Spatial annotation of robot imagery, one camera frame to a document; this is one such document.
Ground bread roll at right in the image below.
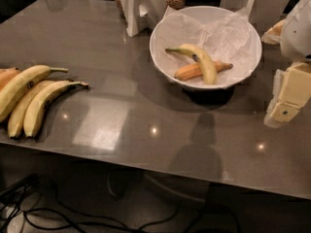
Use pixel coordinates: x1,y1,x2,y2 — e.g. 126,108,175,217
261,19,285,45

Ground orange banana at left edge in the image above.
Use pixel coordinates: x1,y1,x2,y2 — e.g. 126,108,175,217
0,68,20,90

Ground white bowl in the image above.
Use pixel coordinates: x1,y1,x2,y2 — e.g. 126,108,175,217
149,5,263,92

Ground black cables on floor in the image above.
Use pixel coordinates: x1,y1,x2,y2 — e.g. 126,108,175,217
0,173,242,233

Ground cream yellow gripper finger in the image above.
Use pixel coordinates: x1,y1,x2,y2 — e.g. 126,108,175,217
264,62,311,128

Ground white crumpled paper liner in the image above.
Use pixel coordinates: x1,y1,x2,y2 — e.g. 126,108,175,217
155,0,258,88

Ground yellow banana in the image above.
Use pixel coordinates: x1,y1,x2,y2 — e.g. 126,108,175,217
8,81,57,138
165,44,218,84
23,81,88,138
0,65,68,122

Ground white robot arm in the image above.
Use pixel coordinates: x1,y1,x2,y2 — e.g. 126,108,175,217
261,0,311,128

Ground white box on table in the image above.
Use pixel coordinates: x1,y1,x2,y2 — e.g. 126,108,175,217
121,0,166,37

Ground orange ripe banana in bowl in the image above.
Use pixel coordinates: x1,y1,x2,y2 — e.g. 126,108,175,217
174,61,233,81

